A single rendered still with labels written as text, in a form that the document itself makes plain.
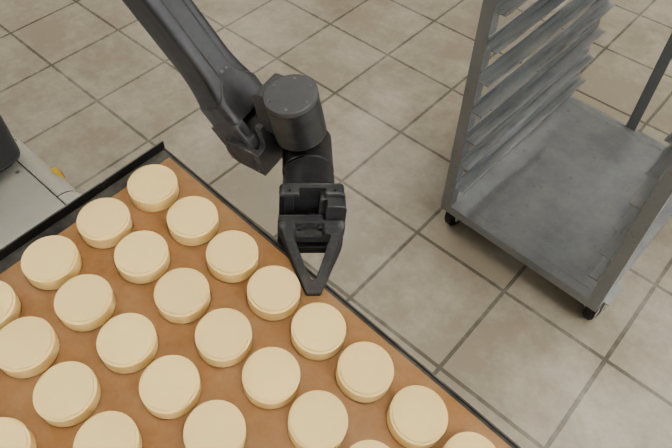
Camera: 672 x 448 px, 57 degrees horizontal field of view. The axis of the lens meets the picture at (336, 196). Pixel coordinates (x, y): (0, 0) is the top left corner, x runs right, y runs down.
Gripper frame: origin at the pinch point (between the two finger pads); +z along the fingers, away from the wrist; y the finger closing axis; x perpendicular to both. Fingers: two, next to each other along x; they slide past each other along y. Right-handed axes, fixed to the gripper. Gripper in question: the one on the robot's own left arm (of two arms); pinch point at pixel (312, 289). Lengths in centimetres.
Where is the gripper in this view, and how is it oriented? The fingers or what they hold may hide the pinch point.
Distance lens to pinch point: 61.1
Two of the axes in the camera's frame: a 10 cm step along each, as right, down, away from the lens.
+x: -9.9, 0.0, -1.0
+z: 0.6, 8.0, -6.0
